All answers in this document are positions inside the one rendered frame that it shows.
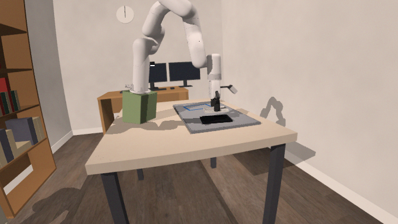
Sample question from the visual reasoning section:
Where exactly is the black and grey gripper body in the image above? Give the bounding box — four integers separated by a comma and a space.
209, 79, 221, 99

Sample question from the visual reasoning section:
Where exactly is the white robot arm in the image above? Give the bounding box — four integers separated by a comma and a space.
125, 0, 221, 94

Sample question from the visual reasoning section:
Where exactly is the black rectangular frame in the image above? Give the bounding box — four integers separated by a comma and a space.
200, 114, 233, 124

